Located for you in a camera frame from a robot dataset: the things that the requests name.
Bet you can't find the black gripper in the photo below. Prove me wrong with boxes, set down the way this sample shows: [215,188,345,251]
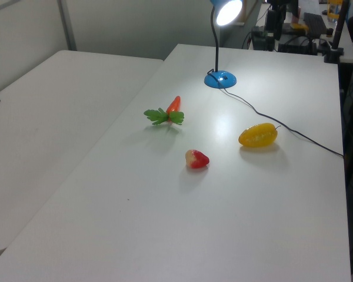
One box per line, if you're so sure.
[265,8,284,41]

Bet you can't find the blue gooseneck desk lamp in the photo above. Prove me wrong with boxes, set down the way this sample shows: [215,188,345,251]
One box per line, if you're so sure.
[204,0,244,90]

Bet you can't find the black electronics box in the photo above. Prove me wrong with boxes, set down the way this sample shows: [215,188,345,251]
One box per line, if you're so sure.
[251,26,276,51]

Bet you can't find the black pole with table clamp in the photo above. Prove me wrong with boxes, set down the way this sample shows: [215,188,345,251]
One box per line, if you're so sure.
[324,0,351,64]

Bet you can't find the yellow labelled container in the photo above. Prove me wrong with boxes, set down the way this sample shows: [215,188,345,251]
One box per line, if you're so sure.
[326,0,344,24]

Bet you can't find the yellow toy starfruit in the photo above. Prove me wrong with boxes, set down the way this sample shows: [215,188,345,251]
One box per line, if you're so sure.
[238,122,282,149]

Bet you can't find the orange toy carrot green leaves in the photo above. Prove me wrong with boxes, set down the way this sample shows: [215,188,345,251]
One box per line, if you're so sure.
[143,95,185,126]

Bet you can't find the red toy strawberry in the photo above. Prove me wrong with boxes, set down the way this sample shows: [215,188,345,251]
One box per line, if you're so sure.
[184,149,211,170]

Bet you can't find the black equipment with cables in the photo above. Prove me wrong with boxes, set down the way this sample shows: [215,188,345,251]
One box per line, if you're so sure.
[277,34,318,56]

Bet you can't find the beige wooden frame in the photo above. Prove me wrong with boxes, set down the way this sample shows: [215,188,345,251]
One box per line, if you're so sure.
[237,0,264,25]

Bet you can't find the black lamp power cable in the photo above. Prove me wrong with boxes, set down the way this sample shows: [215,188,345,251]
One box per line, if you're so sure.
[207,68,345,158]

